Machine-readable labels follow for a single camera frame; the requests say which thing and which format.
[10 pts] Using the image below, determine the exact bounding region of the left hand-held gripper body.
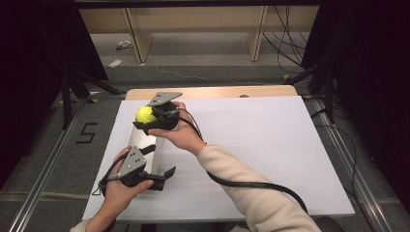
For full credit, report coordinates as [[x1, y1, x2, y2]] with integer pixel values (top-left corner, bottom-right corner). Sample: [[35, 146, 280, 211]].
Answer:
[[107, 146, 166, 191]]

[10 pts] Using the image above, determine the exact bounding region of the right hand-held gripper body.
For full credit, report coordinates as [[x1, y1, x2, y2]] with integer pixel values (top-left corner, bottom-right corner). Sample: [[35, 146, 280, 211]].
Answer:
[[141, 91, 184, 131]]

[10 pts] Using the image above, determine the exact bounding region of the yellow tennis ball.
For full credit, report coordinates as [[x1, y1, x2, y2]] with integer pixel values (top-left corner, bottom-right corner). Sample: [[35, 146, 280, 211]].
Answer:
[[134, 105, 158, 125]]

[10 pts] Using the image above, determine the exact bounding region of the person's right hand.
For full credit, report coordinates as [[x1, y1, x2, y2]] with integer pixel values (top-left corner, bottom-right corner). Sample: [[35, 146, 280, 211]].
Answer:
[[148, 101, 207, 158]]

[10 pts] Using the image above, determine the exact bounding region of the person's left hand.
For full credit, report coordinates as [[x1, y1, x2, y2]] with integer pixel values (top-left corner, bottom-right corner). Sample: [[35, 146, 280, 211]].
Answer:
[[102, 146, 155, 211]]

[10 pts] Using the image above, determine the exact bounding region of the wooden table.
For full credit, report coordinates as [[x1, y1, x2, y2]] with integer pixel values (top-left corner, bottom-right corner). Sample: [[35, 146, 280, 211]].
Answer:
[[125, 84, 298, 101]]

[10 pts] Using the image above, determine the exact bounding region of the black tripod stand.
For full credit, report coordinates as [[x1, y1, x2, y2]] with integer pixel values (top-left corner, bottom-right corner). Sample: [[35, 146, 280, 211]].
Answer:
[[60, 69, 127, 130], [284, 47, 337, 125]]

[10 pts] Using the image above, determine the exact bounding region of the small white floor litter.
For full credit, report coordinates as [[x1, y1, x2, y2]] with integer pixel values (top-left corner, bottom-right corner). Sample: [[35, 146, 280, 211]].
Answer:
[[115, 40, 133, 51]]

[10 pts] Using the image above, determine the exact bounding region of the white board sheet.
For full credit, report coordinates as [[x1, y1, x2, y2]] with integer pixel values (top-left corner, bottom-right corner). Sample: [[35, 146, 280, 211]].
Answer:
[[81, 96, 356, 223]]

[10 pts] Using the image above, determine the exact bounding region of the beige wooden shelf unit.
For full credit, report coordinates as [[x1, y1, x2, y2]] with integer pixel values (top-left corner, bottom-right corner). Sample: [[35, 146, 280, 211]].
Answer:
[[78, 5, 320, 64]]

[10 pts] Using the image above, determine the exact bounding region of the black curtain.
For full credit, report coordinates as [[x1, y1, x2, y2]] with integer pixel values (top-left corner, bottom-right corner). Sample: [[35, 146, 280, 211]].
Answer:
[[301, 0, 410, 207], [0, 0, 109, 188]]

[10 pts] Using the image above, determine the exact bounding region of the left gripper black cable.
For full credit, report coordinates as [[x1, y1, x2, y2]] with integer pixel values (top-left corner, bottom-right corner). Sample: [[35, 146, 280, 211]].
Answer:
[[91, 156, 125, 197]]

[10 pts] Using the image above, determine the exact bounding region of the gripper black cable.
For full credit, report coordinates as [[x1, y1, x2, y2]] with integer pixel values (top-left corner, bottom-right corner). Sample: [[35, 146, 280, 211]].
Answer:
[[175, 107, 309, 216], [91, 156, 125, 197]]

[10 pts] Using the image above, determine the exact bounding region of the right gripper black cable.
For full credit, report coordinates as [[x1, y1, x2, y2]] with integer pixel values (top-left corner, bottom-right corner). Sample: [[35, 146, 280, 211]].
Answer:
[[175, 107, 309, 216]]

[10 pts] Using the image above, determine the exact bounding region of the aluminium floor rail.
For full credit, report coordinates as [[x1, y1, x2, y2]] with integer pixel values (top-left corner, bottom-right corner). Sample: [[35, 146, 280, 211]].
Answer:
[[8, 100, 88, 232], [310, 96, 393, 232]]

